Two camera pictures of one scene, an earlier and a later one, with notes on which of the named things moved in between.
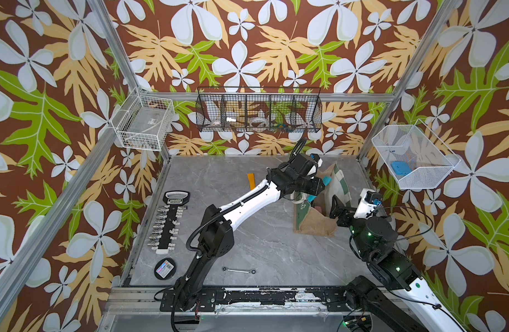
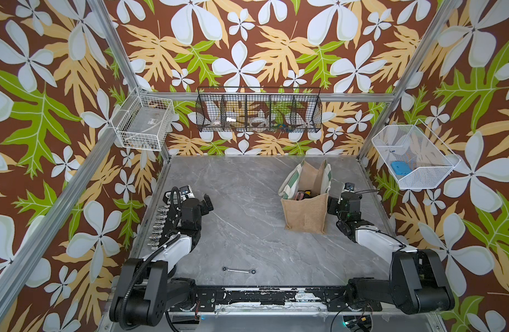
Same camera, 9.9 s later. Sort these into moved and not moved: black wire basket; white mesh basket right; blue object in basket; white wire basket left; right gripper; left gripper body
Moved: right gripper; left gripper body
Not moved: white wire basket left; black wire basket; white mesh basket right; blue object in basket
